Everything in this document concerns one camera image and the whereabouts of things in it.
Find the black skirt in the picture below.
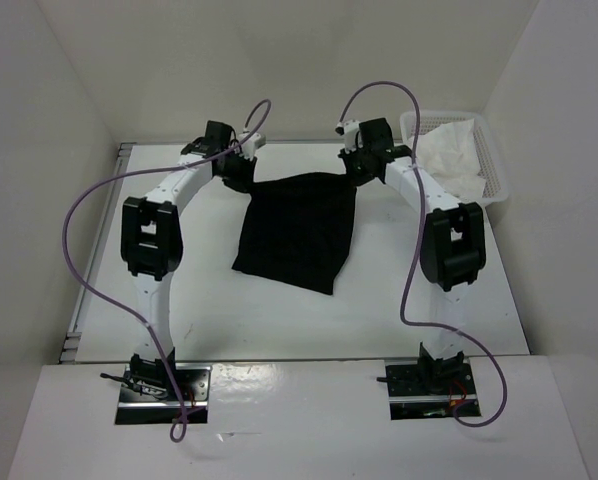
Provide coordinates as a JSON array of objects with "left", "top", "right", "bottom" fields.
[{"left": 232, "top": 172, "right": 357, "bottom": 295}]

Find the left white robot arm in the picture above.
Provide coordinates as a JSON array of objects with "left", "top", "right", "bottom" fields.
[{"left": 121, "top": 121, "right": 266, "bottom": 400}]

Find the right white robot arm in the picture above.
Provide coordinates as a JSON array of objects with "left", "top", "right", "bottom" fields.
[{"left": 336, "top": 118, "right": 489, "bottom": 393}]

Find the white skirt in basket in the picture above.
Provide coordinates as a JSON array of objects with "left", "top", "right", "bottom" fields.
[{"left": 417, "top": 119, "right": 486, "bottom": 201}]

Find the white plastic laundry basket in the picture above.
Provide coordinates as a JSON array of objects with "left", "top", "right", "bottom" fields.
[{"left": 400, "top": 110, "right": 508, "bottom": 207}]

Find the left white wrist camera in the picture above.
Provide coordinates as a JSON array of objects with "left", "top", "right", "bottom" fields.
[{"left": 237, "top": 131, "right": 267, "bottom": 161}]

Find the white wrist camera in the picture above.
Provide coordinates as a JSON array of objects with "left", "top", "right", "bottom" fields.
[
  {"left": 237, "top": 131, "right": 267, "bottom": 161},
  {"left": 335, "top": 120, "right": 363, "bottom": 152}
]

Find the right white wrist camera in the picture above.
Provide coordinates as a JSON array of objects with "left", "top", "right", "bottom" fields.
[{"left": 335, "top": 120, "right": 363, "bottom": 152}]

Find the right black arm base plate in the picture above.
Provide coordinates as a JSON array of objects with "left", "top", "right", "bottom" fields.
[{"left": 377, "top": 360, "right": 481, "bottom": 420}]

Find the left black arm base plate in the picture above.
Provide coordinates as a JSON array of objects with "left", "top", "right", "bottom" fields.
[{"left": 114, "top": 363, "right": 212, "bottom": 425}]

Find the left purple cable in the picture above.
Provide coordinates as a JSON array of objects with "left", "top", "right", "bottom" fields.
[{"left": 63, "top": 99, "right": 272, "bottom": 444}]

